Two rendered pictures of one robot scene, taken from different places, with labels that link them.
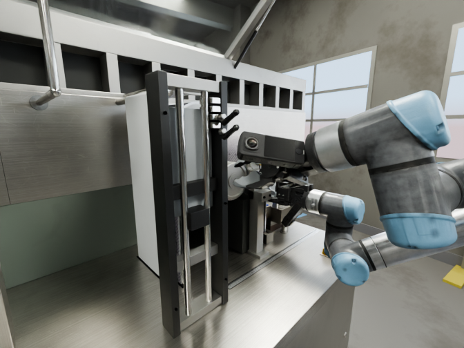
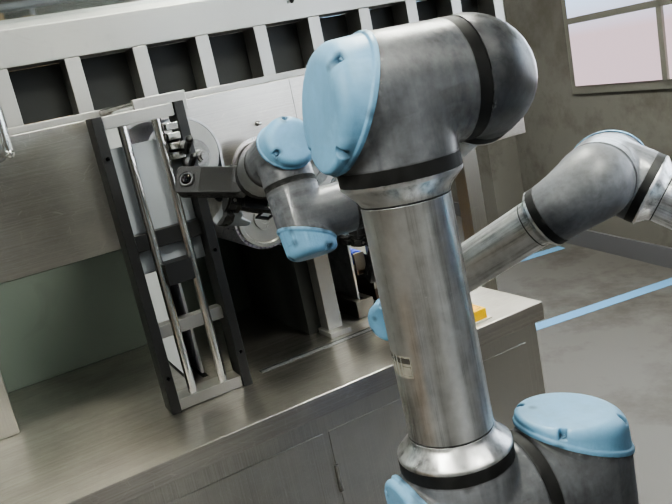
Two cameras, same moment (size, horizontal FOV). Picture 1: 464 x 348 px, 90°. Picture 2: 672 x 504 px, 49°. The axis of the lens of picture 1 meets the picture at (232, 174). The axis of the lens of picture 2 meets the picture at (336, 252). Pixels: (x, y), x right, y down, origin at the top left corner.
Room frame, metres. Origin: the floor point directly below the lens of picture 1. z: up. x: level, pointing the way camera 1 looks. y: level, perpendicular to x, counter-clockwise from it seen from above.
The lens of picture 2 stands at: (-0.67, -0.59, 1.44)
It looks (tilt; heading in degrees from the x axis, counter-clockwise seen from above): 14 degrees down; 18
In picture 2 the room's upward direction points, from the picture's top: 12 degrees counter-clockwise
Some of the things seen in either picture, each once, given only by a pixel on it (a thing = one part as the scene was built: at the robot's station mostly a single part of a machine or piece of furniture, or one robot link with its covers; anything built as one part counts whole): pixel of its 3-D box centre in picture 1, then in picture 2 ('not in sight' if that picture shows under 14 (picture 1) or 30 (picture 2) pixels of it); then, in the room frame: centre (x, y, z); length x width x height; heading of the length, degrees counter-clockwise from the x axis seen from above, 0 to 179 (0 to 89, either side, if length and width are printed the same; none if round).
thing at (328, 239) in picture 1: (338, 241); not in sight; (0.64, -0.32, 1.01); 0.11 x 0.08 x 0.11; 166
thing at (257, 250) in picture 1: (259, 213); (321, 265); (0.76, -0.10, 1.05); 0.06 x 0.05 x 0.31; 44
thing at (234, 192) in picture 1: (210, 175); (242, 213); (0.82, 0.08, 1.18); 0.26 x 0.12 x 0.12; 44
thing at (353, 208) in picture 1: (341, 208); not in sight; (0.66, -0.33, 1.11); 0.11 x 0.08 x 0.09; 44
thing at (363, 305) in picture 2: (243, 226); (335, 297); (0.94, -0.05, 0.92); 0.28 x 0.04 x 0.04; 44
